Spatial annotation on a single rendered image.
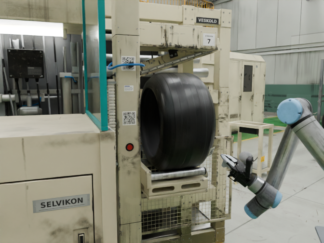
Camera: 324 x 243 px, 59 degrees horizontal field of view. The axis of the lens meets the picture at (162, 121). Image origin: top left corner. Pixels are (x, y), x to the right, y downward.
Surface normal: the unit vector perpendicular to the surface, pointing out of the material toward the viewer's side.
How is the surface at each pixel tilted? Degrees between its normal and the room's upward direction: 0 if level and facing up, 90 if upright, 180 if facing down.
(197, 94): 53
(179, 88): 48
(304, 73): 90
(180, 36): 90
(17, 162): 90
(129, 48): 90
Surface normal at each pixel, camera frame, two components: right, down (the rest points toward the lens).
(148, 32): 0.33, 0.12
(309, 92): -0.75, 0.08
